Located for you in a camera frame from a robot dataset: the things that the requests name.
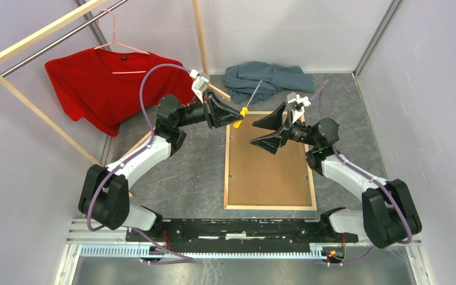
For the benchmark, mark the grey-blue crumpled cloth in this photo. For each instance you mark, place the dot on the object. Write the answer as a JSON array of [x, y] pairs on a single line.
[[242, 79]]

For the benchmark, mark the red t-shirt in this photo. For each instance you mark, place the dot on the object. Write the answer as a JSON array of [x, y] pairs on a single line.
[[87, 89]]

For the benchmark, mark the aluminium corner profile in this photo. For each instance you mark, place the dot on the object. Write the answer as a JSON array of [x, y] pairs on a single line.
[[377, 36]]

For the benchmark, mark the yellow handled screwdriver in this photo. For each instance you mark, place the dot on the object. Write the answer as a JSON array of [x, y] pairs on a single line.
[[245, 109]]

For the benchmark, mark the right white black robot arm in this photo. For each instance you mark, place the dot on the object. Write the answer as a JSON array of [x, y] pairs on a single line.
[[388, 214]]

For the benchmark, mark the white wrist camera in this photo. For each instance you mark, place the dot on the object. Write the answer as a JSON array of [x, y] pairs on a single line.
[[298, 104], [200, 84]]

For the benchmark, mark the blue picture frame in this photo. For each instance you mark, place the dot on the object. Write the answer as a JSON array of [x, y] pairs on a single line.
[[255, 179]]

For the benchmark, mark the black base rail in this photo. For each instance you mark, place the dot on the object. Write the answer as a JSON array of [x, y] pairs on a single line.
[[243, 234]]

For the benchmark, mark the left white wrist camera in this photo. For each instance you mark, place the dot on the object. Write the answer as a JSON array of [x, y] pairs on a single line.
[[200, 84]]

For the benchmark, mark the pink clothes hanger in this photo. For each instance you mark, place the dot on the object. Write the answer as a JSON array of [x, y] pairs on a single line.
[[114, 41]]

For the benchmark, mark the grey slotted cable duct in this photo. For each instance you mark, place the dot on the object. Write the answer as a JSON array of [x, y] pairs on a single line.
[[148, 251]]

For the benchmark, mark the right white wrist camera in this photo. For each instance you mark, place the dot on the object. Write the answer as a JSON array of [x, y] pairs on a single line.
[[298, 104]]

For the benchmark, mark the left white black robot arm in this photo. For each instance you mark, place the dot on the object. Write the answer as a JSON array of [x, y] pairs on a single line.
[[105, 193]]

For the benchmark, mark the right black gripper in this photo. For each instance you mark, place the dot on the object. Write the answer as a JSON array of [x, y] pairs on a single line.
[[278, 139]]

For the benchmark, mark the wooden clothes rack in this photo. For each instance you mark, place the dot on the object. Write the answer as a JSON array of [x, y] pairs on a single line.
[[34, 159]]

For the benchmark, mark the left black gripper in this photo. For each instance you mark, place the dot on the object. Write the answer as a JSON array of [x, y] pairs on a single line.
[[215, 120]]

